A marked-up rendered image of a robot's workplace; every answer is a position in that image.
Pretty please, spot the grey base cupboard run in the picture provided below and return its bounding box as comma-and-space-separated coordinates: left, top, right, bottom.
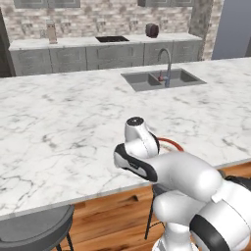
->
8, 38, 204, 77

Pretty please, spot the black hob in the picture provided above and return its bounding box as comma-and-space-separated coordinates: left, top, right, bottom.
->
95, 35, 130, 44

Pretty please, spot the grey wall cupboard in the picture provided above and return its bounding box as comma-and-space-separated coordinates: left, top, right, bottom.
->
136, 0, 196, 8
13, 0, 81, 10

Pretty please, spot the grey sink basin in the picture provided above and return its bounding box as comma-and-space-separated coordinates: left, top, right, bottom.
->
120, 68, 207, 93

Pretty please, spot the grey curved tap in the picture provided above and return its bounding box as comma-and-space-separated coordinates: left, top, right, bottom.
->
157, 47, 173, 88

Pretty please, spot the white plate with red rim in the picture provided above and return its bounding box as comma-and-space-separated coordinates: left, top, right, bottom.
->
155, 136, 185, 155

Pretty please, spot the grey round stool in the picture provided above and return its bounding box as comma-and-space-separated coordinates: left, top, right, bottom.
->
0, 204, 75, 251

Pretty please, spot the grey fridge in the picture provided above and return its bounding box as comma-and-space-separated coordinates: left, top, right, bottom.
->
211, 0, 251, 61

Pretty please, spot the dark red round appliance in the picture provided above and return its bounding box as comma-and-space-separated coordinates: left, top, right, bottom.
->
145, 23, 160, 39

